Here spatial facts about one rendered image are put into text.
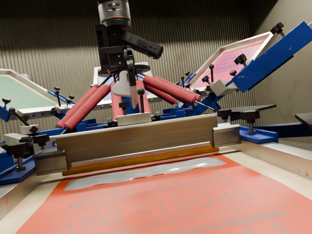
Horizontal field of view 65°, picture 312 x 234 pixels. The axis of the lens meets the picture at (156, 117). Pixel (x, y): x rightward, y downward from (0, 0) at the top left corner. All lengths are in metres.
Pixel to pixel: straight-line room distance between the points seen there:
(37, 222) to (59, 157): 0.22
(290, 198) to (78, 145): 0.46
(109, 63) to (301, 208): 0.47
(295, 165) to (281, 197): 0.11
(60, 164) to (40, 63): 3.93
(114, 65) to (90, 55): 3.94
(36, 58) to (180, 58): 2.57
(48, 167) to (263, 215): 0.47
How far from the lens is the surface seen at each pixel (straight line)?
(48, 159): 0.64
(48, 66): 4.50
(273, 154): 0.56
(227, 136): 0.66
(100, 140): 0.62
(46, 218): 0.45
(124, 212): 0.40
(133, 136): 0.62
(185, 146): 0.63
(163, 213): 0.38
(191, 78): 2.20
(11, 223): 0.48
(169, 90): 1.28
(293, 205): 0.39
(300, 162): 0.50
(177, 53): 5.00
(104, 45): 0.63
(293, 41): 1.01
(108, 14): 0.63
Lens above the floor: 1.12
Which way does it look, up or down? 4 degrees down
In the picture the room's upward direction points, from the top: 7 degrees counter-clockwise
